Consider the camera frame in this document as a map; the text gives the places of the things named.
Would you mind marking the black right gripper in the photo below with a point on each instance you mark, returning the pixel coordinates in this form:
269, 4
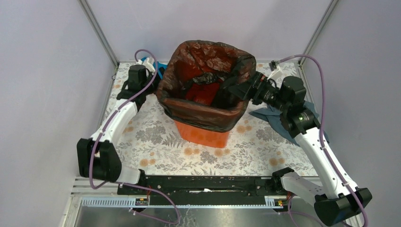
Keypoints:
243, 90

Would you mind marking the black trash bag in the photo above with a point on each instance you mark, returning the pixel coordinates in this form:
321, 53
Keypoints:
213, 54

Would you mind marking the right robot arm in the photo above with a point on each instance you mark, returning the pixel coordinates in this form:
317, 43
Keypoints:
338, 197

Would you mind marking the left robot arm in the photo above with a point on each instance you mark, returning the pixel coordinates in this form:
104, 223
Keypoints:
97, 155

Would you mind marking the orange plastic trash bin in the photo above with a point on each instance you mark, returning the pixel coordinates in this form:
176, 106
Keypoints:
200, 94

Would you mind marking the grey-blue cloth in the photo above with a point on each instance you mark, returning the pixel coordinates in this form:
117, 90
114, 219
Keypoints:
272, 116

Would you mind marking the floral table mat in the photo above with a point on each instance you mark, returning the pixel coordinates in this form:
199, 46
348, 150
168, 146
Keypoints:
151, 142

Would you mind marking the blue cloth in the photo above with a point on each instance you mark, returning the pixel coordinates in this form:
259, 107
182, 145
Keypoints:
159, 67

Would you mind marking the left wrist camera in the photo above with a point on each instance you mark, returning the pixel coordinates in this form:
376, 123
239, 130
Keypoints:
148, 63

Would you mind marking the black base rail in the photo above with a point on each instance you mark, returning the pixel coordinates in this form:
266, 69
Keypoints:
206, 190

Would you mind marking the right aluminium frame post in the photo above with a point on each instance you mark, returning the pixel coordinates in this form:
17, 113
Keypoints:
321, 25

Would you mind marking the aluminium frame post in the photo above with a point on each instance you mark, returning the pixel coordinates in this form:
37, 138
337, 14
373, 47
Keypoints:
98, 31
321, 25

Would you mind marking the left aluminium frame post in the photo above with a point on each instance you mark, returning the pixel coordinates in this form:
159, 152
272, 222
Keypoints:
98, 31

